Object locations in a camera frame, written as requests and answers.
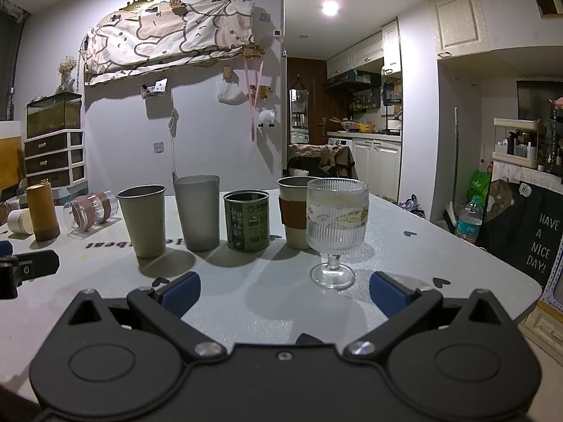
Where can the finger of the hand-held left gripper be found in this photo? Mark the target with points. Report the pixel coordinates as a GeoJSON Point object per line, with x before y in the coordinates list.
{"type": "Point", "coordinates": [31, 266]}

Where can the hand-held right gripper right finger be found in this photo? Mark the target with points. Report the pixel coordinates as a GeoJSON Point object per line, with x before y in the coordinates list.
{"type": "Point", "coordinates": [388, 293]}

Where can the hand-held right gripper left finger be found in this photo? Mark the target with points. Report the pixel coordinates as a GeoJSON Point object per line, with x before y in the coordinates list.
{"type": "Point", "coordinates": [182, 293]}

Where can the small white paper cup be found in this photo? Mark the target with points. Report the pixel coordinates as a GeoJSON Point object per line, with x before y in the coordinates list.
{"type": "Point", "coordinates": [20, 221]}

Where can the clear cup with brown bands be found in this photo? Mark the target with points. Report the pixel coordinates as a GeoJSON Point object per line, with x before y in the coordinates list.
{"type": "Point", "coordinates": [90, 213]}

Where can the grey frosted cup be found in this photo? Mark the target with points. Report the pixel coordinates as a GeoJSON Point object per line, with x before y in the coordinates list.
{"type": "Point", "coordinates": [198, 215]}

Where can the beige metal cup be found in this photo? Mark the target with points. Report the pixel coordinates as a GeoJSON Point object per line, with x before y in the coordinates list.
{"type": "Point", "coordinates": [141, 224]}

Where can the white cup with brown sleeve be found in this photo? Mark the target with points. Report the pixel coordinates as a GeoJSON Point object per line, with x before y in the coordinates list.
{"type": "Point", "coordinates": [292, 215]}

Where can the brown cylinder canister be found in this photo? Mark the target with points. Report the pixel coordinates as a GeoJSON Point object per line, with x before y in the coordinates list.
{"type": "Point", "coordinates": [42, 213]}

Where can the ribbed glass goblet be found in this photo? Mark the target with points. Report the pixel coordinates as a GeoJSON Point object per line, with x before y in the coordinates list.
{"type": "Point", "coordinates": [336, 224]}

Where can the green tin can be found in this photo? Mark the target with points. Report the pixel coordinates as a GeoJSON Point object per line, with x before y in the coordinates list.
{"type": "Point", "coordinates": [247, 222]}

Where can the yellow board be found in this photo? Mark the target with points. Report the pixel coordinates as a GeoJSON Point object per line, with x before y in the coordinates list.
{"type": "Point", "coordinates": [11, 162]}

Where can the plastic water bottle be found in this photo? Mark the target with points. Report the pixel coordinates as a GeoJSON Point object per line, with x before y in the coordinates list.
{"type": "Point", "coordinates": [469, 222]}

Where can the white drawer cabinet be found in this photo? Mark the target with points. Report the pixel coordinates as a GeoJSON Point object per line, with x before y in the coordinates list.
{"type": "Point", "coordinates": [55, 158]}

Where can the white kitchen counter cabinet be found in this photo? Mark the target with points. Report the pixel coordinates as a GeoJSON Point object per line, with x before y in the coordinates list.
{"type": "Point", "coordinates": [374, 162]}

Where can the green bag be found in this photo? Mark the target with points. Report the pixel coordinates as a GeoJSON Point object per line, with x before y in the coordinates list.
{"type": "Point", "coordinates": [479, 184]}

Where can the chair with brown jacket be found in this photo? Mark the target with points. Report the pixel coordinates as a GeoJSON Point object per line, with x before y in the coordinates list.
{"type": "Point", "coordinates": [323, 160]}

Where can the black printed curtain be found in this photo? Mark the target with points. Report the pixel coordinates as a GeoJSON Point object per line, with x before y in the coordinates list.
{"type": "Point", "coordinates": [523, 228]}

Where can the glass fish tank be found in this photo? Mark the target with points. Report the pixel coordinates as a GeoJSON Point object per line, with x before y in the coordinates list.
{"type": "Point", "coordinates": [53, 116]}

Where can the yellow pot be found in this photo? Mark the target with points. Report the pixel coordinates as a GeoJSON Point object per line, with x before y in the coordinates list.
{"type": "Point", "coordinates": [365, 128]}

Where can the white sheep plush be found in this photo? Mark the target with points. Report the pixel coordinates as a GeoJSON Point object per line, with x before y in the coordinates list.
{"type": "Point", "coordinates": [267, 117]}

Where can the white shelf with bottles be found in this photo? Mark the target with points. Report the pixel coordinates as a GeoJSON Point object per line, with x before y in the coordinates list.
{"type": "Point", "coordinates": [523, 145]}

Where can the dried flower bunch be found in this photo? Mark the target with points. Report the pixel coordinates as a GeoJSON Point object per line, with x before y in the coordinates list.
{"type": "Point", "coordinates": [67, 68]}

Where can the white hanging pouch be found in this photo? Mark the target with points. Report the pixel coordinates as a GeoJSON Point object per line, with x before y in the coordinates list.
{"type": "Point", "coordinates": [230, 93]}

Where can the brown wooden door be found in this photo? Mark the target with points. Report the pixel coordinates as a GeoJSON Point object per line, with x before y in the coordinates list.
{"type": "Point", "coordinates": [314, 96]}

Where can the black range hood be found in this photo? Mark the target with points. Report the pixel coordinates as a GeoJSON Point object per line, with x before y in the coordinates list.
{"type": "Point", "coordinates": [352, 80]}

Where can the white upper kitchen cabinets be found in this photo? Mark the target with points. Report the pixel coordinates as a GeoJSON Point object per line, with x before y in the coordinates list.
{"type": "Point", "coordinates": [365, 50]}

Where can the dark screen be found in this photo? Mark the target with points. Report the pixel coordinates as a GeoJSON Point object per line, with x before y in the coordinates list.
{"type": "Point", "coordinates": [536, 99]}

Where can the printed pink cloth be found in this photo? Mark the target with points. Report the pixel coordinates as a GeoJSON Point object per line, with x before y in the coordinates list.
{"type": "Point", "coordinates": [167, 37]}

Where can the gold crown decoration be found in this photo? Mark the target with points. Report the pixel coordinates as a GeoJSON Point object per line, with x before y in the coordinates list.
{"type": "Point", "coordinates": [137, 3]}

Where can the round ceiling light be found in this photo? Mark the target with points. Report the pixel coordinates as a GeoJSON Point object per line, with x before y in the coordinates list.
{"type": "Point", "coordinates": [330, 7]}

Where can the wall mirror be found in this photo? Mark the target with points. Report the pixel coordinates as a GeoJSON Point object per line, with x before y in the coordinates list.
{"type": "Point", "coordinates": [299, 116]}

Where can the white wall cabinet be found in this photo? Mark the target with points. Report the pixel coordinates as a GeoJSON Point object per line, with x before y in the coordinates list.
{"type": "Point", "coordinates": [459, 20]}

